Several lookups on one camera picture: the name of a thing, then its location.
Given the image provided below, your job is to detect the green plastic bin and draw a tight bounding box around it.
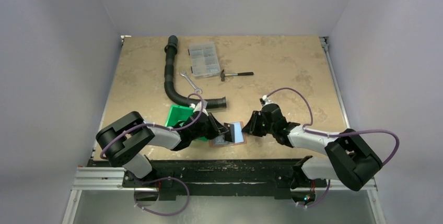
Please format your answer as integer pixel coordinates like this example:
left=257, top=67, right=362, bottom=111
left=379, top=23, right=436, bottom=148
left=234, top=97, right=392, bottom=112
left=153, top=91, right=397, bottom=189
left=165, top=105, right=199, bottom=128

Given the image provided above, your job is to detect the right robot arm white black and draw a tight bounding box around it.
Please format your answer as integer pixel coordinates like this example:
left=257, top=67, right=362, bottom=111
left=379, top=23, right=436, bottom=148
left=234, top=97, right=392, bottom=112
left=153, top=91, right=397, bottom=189
left=242, top=103, right=383, bottom=191

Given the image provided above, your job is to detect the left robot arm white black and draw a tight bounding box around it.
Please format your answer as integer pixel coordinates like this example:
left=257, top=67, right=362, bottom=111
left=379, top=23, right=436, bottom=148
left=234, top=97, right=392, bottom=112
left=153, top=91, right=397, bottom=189
left=96, top=111, right=235, bottom=187

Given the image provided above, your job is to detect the silver open-end wrench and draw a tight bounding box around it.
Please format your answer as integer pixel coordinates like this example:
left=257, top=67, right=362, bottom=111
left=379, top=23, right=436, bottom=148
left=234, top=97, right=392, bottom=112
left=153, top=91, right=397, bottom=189
left=180, top=71, right=203, bottom=94

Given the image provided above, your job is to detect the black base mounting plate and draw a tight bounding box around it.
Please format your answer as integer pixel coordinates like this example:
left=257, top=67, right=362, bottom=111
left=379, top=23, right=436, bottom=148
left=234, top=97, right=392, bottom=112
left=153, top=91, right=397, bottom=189
left=123, top=159, right=327, bottom=201

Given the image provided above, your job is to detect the clear plastic screw organizer box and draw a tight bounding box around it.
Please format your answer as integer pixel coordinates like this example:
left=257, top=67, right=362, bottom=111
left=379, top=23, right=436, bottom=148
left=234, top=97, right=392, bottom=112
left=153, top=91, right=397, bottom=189
left=188, top=42, right=221, bottom=78

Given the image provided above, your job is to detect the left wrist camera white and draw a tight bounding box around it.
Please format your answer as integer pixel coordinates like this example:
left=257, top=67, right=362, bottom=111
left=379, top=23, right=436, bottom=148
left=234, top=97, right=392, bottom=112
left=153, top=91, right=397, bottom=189
left=189, top=101, right=208, bottom=116

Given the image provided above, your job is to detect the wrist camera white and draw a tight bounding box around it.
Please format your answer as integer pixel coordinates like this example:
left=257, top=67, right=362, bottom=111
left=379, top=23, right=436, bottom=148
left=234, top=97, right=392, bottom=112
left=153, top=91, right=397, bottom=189
left=260, top=95, right=273, bottom=107
left=189, top=101, right=208, bottom=116

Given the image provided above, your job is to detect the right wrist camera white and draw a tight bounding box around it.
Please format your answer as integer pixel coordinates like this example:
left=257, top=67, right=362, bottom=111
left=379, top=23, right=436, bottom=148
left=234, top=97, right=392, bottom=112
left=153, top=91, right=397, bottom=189
left=260, top=95, right=273, bottom=107

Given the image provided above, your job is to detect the small black-handled hammer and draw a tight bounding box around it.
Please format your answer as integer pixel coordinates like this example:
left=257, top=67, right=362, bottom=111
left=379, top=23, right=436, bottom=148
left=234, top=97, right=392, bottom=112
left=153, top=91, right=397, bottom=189
left=220, top=69, right=254, bottom=81

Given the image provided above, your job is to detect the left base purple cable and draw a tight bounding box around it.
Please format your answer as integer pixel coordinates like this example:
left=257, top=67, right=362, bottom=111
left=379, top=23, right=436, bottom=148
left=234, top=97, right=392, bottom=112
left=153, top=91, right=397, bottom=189
left=133, top=176, right=191, bottom=217

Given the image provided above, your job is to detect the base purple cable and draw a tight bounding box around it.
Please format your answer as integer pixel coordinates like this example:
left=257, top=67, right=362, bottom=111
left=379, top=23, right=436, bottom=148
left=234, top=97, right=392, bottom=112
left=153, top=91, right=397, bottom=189
left=294, top=178, right=331, bottom=209
left=133, top=176, right=191, bottom=217

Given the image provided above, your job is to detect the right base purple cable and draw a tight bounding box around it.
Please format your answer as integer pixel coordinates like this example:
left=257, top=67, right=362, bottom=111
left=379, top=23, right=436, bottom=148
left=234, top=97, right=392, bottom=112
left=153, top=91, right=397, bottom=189
left=294, top=178, right=331, bottom=209

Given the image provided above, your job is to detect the black corrugated hose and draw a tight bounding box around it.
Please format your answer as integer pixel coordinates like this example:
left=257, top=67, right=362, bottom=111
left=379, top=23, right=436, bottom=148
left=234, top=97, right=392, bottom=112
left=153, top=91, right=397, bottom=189
left=163, top=35, right=227, bottom=110

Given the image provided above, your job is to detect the aluminium frame rail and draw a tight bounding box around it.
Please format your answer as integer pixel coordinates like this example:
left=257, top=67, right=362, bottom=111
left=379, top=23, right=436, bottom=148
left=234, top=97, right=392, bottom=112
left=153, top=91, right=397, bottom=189
left=63, top=167, right=386, bottom=223

